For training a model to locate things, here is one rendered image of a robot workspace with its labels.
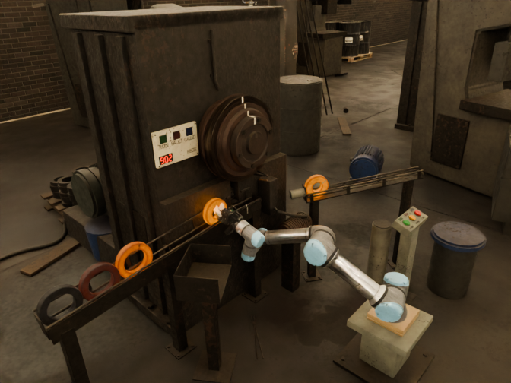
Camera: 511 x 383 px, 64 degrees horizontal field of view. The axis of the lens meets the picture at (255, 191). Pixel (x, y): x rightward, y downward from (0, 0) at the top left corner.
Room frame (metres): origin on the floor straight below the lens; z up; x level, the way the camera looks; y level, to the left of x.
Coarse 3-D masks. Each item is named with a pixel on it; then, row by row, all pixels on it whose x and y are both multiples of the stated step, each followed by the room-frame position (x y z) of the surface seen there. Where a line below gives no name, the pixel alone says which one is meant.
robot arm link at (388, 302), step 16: (320, 240) 1.62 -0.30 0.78; (304, 256) 1.62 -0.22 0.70; (320, 256) 1.57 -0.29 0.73; (336, 256) 1.58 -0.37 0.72; (336, 272) 1.56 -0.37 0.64; (352, 272) 1.54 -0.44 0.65; (368, 288) 1.50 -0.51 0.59; (384, 288) 1.50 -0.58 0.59; (384, 304) 1.44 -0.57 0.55; (400, 304) 1.45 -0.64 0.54; (384, 320) 1.44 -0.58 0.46
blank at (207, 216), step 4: (212, 200) 2.00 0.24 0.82; (216, 200) 2.00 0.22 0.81; (220, 200) 2.02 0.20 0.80; (208, 204) 1.97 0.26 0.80; (212, 204) 1.98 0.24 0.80; (216, 204) 2.00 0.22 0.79; (220, 204) 2.02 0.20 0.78; (224, 204) 2.04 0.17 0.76; (204, 208) 1.97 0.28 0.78; (208, 208) 1.96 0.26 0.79; (212, 208) 1.98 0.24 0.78; (204, 212) 1.96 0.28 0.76; (208, 212) 1.96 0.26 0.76; (212, 212) 1.98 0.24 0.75; (204, 216) 1.95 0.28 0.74; (208, 216) 1.95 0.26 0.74; (212, 216) 1.97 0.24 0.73; (208, 220) 1.95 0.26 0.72; (212, 220) 1.97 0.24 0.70; (216, 220) 1.99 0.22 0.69; (216, 224) 1.98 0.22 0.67
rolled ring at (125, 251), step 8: (128, 248) 1.60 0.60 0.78; (136, 248) 1.63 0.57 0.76; (144, 248) 1.66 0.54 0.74; (120, 256) 1.58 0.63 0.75; (144, 256) 1.68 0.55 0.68; (152, 256) 1.68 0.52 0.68; (120, 264) 1.57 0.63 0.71; (144, 264) 1.65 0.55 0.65; (120, 272) 1.56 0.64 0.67; (128, 272) 1.59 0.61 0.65
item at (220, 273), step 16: (192, 256) 1.72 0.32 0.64; (208, 256) 1.71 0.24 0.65; (224, 256) 1.69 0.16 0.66; (176, 272) 1.50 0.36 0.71; (192, 272) 1.64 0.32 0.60; (208, 272) 1.64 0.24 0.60; (224, 272) 1.63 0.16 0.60; (176, 288) 1.46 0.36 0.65; (192, 288) 1.45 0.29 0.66; (208, 288) 1.44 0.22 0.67; (224, 288) 1.53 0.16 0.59; (208, 304) 1.57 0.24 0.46; (208, 320) 1.57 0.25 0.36; (208, 336) 1.57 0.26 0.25; (208, 352) 1.57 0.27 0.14; (224, 352) 1.69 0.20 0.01; (208, 368) 1.58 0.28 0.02; (224, 368) 1.58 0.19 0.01
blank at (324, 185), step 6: (306, 180) 2.37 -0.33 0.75; (312, 180) 2.35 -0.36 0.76; (318, 180) 2.36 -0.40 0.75; (324, 180) 2.37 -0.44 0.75; (306, 186) 2.34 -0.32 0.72; (312, 186) 2.35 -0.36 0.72; (324, 186) 2.37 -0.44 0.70; (306, 192) 2.34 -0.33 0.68; (312, 192) 2.35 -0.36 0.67; (324, 192) 2.37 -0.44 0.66
